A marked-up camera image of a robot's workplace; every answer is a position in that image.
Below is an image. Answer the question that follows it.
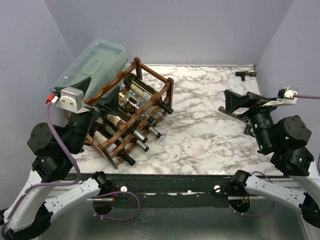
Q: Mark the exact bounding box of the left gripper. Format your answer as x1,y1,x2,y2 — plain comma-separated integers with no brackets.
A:
68,77,121,153

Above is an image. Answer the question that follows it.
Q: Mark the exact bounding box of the clear square whisky bottle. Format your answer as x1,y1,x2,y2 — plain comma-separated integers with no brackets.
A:
118,88,144,116

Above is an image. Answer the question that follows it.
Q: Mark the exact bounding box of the dark wine bottle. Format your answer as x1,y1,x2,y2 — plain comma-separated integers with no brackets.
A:
102,113,148,143
97,119,150,153

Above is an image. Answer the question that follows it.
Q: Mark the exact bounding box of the dark bottle white label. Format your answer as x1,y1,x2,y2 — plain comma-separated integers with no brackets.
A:
123,73,174,115

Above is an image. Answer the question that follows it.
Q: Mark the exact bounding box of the tall green wine bottle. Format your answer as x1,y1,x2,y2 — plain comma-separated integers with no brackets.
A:
139,115,162,139

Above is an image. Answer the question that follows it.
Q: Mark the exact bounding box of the clear glass wine bottle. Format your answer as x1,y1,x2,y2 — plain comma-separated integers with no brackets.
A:
142,106,173,125

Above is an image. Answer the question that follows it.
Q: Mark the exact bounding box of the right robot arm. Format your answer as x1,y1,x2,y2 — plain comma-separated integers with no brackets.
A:
221,85,320,228

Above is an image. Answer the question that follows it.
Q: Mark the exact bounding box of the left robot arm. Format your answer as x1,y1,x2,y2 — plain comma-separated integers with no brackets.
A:
0,77,112,240

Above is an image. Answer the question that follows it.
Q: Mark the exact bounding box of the brown wooden wine rack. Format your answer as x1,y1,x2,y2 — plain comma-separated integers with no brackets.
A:
85,57,174,169

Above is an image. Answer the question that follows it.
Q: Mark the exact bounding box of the green bottle in rack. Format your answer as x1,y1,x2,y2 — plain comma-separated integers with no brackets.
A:
88,124,136,166

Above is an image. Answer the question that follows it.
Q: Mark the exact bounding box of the small black T fitting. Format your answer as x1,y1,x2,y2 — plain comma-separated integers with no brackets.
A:
235,71,257,81

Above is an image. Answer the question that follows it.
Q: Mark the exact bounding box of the clear plastic storage box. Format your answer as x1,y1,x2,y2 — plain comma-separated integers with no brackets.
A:
51,38,129,99

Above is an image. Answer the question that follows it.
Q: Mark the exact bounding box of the grey metal L bar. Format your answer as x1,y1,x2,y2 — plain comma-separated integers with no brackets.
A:
218,106,255,138

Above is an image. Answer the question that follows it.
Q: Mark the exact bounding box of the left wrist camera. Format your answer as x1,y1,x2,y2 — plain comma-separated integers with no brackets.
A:
46,91,86,111

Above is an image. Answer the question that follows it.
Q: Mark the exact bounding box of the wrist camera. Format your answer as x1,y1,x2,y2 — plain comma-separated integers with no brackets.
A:
262,85,299,107
46,91,86,111

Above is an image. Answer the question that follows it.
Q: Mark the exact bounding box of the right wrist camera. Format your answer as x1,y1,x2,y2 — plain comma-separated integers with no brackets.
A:
262,85,299,107

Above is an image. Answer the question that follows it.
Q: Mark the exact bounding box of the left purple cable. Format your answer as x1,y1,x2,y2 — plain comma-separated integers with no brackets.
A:
0,99,141,237

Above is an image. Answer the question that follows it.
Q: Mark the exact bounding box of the purple cable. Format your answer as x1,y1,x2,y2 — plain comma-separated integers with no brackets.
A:
232,92,320,218
0,99,141,237

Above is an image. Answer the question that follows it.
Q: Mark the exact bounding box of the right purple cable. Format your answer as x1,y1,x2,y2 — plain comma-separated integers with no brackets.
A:
232,92,320,218

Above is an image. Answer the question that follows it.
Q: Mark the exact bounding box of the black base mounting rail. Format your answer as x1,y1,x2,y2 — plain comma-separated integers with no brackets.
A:
68,172,288,210

